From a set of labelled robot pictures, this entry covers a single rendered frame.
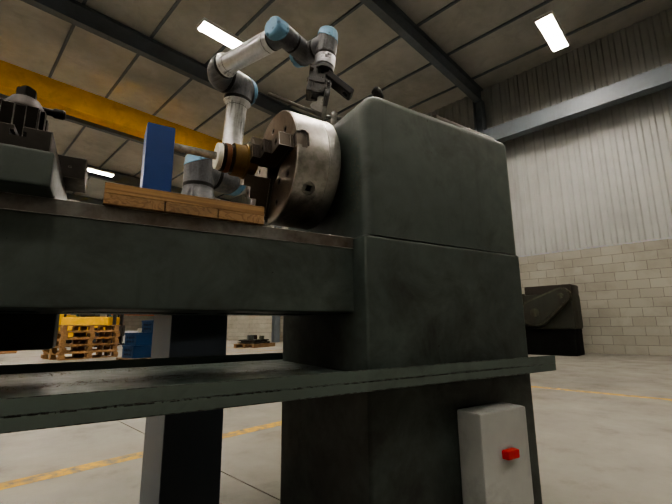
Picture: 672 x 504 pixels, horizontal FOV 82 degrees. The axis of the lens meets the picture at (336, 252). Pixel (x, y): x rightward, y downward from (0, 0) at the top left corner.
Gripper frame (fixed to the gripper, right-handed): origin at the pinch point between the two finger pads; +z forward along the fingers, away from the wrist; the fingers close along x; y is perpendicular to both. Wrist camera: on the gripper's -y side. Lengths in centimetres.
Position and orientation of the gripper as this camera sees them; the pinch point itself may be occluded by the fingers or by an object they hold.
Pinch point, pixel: (323, 120)
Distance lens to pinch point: 143.4
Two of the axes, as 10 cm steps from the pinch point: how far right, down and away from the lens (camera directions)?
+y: -9.8, -1.3, -1.2
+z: -1.0, 9.8, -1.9
